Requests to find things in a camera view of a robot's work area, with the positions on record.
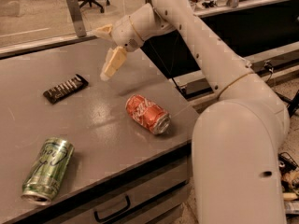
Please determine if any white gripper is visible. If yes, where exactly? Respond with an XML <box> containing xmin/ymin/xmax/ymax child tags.
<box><xmin>93</xmin><ymin>16</ymin><xmax>144</xmax><ymax>81</ymax></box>

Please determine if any black rxbar chocolate bar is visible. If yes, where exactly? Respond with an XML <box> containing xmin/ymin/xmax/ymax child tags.
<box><xmin>43</xmin><ymin>75</ymin><xmax>89</xmax><ymax>105</ymax></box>

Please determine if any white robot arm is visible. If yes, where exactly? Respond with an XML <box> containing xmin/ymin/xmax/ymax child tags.
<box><xmin>94</xmin><ymin>0</ymin><xmax>290</xmax><ymax>224</ymax></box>

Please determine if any red coke can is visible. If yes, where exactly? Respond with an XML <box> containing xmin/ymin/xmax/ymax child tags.
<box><xmin>125</xmin><ymin>94</ymin><xmax>171</xmax><ymax>135</ymax></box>

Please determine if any green soda can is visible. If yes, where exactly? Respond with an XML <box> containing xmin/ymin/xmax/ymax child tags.
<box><xmin>21</xmin><ymin>137</ymin><xmax>75</xmax><ymax>205</ymax></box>

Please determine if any black stand base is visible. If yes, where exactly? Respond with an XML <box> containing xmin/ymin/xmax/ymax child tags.
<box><xmin>278</xmin><ymin>90</ymin><xmax>299</xmax><ymax>117</ymax></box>

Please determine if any metal glass post left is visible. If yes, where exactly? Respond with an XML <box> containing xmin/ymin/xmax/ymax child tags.
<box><xmin>66</xmin><ymin>0</ymin><xmax>87</xmax><ymax>37</ymax></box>

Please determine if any black cable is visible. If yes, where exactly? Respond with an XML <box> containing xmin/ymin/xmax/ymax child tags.
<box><xmin>146</xmin><ymin>31</ymin><xmax>185</xmax><ymax>93</ymax></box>

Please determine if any grey drawer with black handle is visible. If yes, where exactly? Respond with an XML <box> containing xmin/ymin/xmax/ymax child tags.
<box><xmin>46</xmin><ymin>154</ymin><xmax>192</xmax><ymax>224</ymax></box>

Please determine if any wire basket of snacks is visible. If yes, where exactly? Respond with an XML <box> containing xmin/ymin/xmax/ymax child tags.
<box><xmin>278</xmin><ymin>152</ymin><xmax>299</xmax><ymax>217</ymax></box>

